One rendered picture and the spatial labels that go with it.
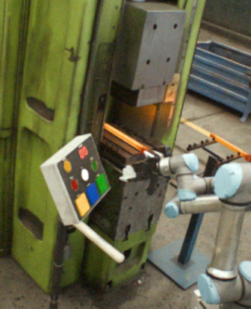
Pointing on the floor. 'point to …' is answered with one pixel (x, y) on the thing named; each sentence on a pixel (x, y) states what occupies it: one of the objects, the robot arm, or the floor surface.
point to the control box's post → (57, 263)
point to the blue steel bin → (222, 75)
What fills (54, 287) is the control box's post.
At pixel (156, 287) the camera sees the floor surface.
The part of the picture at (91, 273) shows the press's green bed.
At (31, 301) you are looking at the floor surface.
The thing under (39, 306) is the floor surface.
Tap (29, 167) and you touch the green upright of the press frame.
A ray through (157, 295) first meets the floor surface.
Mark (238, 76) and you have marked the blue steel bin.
